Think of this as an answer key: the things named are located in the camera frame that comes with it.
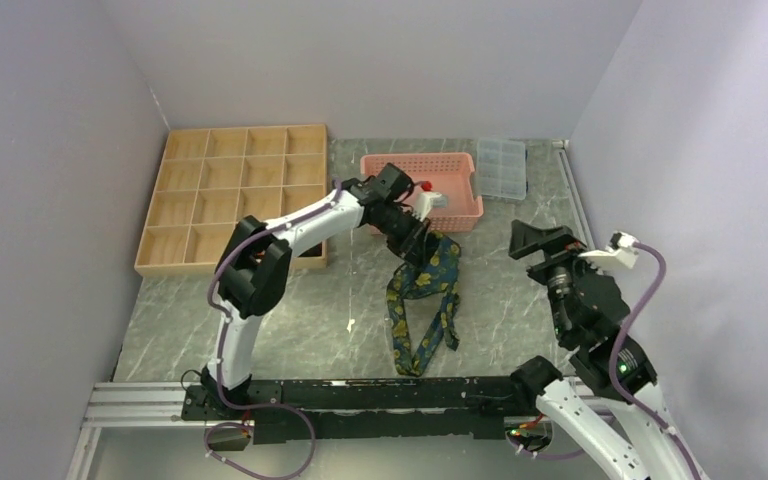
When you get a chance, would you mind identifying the blue yellow floral tie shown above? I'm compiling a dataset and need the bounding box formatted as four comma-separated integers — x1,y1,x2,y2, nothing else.
385,231,462,377

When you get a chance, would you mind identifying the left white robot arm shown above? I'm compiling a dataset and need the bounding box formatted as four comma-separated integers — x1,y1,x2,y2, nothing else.
200,163,440,420

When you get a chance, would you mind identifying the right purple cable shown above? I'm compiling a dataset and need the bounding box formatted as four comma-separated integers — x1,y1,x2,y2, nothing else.
506,241,703,480

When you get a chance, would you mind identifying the wooden compartment tray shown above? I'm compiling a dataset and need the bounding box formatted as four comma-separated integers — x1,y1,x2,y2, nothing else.
134,124,329,277

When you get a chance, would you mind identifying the clear plastic organizer box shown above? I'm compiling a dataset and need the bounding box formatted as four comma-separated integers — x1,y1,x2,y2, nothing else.
475,138,528,201

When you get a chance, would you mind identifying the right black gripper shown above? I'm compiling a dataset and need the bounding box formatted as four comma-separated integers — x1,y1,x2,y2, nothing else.
507,218,609,341

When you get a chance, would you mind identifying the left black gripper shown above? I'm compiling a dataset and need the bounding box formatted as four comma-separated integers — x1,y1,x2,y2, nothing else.
372,205,432,275

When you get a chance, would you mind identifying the aluminium frame rail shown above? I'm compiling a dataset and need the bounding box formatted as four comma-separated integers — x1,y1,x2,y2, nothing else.
65,380,208,480

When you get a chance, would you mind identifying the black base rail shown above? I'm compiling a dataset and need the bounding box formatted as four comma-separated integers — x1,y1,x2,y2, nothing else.
181,376,538,445

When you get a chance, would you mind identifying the pink plastic basket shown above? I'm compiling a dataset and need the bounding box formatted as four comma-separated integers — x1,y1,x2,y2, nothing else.
360,152,484,233

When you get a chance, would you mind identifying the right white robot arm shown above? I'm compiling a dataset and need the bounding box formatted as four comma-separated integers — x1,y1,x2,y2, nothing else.
508,220,707,479

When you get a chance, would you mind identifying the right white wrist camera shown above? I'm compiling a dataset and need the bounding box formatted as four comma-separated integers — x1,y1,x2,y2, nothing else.
579,231,639,272

